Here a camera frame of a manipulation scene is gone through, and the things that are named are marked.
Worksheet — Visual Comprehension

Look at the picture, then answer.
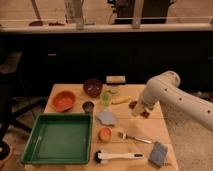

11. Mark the dark red grape bunch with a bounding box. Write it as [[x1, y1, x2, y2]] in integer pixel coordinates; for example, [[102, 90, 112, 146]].
[[129, 101, 150, 118]]

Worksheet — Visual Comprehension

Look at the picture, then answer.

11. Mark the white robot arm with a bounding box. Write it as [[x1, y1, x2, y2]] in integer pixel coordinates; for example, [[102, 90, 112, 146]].
[[132, 71, 213, 132]]

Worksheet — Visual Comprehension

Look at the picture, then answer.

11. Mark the orange bowl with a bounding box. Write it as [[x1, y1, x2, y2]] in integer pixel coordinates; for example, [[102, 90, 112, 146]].
[[52, 91, 76, 112]]

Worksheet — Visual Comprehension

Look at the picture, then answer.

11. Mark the yellow banana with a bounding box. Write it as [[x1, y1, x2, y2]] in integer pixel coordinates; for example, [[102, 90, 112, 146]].
[[111, 96, 131, 105]]

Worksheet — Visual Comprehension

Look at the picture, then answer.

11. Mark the pale green round slice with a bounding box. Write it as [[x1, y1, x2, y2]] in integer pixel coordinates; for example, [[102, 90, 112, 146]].
[[108, 87, 119, 94]]

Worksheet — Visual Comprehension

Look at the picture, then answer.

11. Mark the silver fork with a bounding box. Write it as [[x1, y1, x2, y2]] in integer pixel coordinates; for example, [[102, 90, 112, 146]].
[[118, 132, 153, 144]]

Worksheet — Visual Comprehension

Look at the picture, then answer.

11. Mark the green plastic cup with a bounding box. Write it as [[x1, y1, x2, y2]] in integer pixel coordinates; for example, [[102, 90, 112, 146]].
[[101, 91, 111, 107]]

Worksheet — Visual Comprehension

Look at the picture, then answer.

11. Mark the blue grey cloth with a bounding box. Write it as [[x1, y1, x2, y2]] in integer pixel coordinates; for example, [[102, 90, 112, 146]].
[[96, 111, 116, 126]]

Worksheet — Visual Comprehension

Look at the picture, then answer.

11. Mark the cream block on table edge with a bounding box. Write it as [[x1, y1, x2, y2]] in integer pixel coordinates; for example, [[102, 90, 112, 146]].
[[106, 76, 126, 84]]

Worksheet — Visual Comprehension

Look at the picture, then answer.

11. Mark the orange round fruit toy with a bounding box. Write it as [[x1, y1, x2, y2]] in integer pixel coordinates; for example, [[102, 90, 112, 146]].
[[98, 127, 112, 142]]

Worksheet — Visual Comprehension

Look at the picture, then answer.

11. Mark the blue sponge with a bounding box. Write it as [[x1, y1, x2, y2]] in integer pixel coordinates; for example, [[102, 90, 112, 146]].
[[149, 142, 168, 167]]

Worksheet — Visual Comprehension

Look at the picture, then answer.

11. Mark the small dark metal cup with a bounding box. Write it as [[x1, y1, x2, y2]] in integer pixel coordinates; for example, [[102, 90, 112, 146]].
[[82, 101, 94, 113]]

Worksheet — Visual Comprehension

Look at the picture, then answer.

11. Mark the green plastic tray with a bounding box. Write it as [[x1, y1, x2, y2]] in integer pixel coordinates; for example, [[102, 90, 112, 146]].
[[21, 114, 93, 165]]

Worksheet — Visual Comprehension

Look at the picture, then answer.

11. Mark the black office chair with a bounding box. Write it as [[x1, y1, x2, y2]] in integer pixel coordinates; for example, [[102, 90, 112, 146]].
[[0, 49, 48, 134]]

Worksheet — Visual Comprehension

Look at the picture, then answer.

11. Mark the white handled dish brush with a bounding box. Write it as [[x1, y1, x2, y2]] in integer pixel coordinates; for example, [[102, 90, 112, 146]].
[[94, 151, 143, 164]]

